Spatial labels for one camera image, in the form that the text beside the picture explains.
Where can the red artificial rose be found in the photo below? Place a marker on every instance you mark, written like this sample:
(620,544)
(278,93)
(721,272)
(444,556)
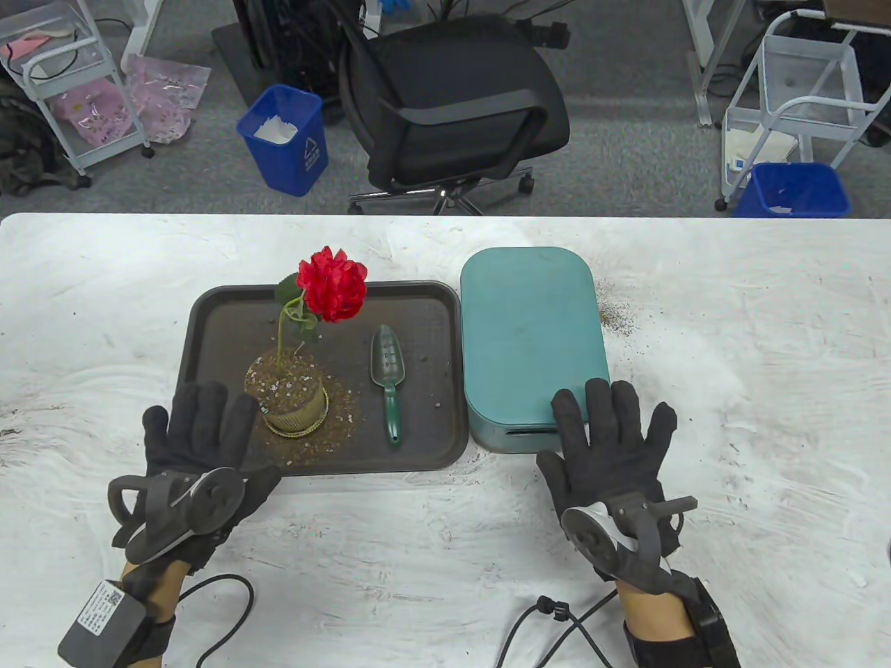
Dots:
(334,285)

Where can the brown cardboard box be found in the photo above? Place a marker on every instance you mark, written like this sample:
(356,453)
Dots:
(856,10)

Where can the pink plastic bag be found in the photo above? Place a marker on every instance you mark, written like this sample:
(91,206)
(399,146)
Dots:
(163,90)
(97,115)

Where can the dark fabric bag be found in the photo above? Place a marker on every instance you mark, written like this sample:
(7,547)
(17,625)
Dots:
(28,146)

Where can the white mesh rolling cart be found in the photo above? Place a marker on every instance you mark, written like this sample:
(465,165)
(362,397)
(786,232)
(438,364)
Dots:
(853,76)

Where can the plain blue bin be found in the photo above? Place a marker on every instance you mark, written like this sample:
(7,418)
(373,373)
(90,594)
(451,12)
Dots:
(800,188)

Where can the brown potting mix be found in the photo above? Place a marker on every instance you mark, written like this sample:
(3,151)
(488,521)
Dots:
(285,383)

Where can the person's left forearm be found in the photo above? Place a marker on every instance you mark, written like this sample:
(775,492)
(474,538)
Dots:
(156,591)

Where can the black computer tower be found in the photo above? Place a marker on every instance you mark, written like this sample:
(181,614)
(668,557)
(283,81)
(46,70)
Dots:
(292,42)

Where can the person's right hand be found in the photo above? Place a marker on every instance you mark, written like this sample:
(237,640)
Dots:
(612,452)

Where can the green garden trowel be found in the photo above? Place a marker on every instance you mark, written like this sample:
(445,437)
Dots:
(388,362)

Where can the teal plastic storage box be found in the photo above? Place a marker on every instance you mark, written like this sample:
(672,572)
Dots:
(508,435)

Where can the person's left hand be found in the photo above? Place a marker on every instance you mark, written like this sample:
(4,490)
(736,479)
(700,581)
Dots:
(198,431)

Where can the white desk leg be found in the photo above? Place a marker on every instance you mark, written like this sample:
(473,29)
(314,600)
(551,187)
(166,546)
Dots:
(146,28)
(706,62)

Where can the potting mix crumbs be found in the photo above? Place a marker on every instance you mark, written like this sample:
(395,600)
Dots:
(341,417)

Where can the white box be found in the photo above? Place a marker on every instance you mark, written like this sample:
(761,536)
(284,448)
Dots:
(762,149)

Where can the blue bin with white symbol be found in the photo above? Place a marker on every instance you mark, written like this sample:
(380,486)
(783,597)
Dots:
(285,167)

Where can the black office chair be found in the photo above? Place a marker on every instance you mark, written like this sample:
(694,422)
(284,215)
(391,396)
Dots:
(452,83)

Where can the grey and white hand controller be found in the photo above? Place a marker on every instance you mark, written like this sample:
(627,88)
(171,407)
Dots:
(626,536)

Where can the teal plastic lid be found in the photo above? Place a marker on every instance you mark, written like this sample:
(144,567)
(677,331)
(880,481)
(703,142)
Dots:
(529,334)

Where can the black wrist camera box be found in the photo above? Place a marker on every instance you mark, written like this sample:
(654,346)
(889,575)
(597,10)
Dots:
(104,626)

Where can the brown plastic tray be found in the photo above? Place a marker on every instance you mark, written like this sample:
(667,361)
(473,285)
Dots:
(418,327)

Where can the potting mix grains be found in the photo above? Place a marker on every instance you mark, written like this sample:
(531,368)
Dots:
(616,316)

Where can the crumpled white paper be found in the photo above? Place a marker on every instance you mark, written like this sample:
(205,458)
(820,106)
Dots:
(275,131)

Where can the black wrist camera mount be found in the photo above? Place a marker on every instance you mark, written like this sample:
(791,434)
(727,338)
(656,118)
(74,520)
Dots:
(696,633)

